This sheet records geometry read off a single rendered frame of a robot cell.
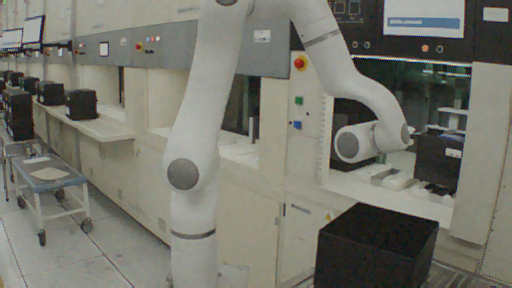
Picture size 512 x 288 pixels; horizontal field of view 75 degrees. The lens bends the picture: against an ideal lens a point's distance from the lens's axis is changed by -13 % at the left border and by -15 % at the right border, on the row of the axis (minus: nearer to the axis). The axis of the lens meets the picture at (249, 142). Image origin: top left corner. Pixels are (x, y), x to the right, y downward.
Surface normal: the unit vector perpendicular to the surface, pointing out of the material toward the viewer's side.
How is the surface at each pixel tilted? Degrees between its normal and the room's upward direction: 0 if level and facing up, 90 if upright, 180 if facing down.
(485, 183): 90
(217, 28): 128
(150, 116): 90
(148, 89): 90
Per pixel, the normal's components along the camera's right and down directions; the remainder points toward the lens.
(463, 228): -0.75, 0.13
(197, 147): 0.25, -0.21
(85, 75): 0.66, 0.18
